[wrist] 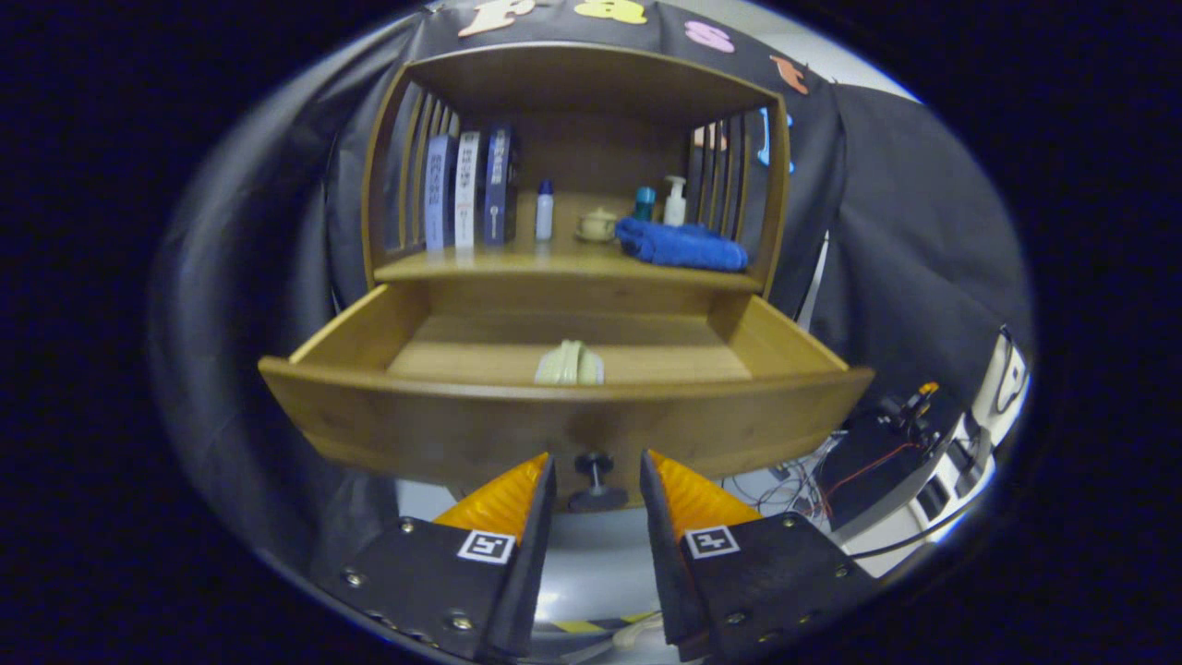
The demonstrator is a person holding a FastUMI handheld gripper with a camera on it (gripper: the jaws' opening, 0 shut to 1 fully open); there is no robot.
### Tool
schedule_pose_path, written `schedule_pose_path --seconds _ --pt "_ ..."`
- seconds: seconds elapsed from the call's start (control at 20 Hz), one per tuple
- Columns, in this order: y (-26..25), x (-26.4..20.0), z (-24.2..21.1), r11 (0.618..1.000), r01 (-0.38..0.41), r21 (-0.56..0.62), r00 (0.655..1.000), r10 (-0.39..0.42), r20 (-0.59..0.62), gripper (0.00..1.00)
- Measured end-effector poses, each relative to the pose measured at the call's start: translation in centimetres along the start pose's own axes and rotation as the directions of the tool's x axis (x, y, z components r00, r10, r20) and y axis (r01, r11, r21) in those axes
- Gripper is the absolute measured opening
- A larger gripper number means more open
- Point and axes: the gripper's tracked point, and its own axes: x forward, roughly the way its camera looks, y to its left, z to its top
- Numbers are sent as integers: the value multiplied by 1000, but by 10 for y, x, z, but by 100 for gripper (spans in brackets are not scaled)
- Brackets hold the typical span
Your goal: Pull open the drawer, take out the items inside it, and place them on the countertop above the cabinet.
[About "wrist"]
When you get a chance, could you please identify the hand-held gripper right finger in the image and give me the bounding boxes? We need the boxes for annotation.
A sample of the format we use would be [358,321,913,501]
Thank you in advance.
[639,450,883,662]

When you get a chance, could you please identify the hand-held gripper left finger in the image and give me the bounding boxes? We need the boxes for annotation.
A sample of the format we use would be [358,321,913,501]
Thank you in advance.
[314,453,558,661]

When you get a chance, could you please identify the dark drawer knob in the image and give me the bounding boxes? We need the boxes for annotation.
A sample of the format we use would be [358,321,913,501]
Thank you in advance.
[567,452,629,514]

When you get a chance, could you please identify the wooden drawer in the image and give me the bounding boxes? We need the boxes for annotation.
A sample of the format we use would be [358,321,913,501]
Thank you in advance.
[259,282,874,509]

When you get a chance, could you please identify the wooden countertop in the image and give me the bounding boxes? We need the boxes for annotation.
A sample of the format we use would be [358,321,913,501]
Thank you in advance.
[374,242,766,295]

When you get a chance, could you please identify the wooden cabinet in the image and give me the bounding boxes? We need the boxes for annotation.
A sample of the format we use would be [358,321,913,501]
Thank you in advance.
[259,42,874,509]

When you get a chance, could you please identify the yellow black floor tape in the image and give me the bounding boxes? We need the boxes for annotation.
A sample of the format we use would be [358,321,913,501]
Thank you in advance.
[545,610,658,638]

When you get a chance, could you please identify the orange and black device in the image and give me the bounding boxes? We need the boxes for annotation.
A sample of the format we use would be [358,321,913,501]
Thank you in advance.
[882,381,943,440]

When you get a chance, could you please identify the folded blue towel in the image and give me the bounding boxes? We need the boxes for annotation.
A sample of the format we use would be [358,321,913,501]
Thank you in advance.
[615,217,750,272]

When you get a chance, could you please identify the white book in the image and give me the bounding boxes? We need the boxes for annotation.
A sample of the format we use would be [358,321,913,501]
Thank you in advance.
[454,130,485,249]

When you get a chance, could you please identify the dark blue book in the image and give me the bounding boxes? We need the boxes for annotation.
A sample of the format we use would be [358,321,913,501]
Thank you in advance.
[483,125,518,248]

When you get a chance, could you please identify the light blue book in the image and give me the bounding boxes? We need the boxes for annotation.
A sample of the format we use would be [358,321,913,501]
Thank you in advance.
[424,134,460,252]

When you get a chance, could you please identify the black backdrop cloth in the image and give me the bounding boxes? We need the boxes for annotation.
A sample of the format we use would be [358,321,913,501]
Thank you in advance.
[148,0,1035,555]

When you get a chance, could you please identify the tangled floor cables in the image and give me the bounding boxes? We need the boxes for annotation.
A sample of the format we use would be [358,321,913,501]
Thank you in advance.
[720,434,924,532]

